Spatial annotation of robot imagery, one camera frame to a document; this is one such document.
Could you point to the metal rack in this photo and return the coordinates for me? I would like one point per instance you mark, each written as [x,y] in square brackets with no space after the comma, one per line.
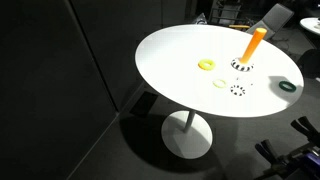
[230,13]

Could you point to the grey chair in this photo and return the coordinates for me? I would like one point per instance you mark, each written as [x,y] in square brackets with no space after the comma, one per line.
[278,16]

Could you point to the orange stake with striped base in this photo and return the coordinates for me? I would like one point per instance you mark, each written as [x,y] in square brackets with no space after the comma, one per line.
[253,45]

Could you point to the yellow bar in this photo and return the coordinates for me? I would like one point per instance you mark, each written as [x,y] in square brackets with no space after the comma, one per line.
[239,26]

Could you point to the white table pedestal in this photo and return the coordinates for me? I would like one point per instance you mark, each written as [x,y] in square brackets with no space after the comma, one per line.
[186,136]

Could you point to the white round side table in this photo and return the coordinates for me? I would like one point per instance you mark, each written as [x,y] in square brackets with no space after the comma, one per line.
[311,23]

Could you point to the black floor mat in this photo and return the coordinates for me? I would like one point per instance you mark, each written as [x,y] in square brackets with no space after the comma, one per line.
[144,104]

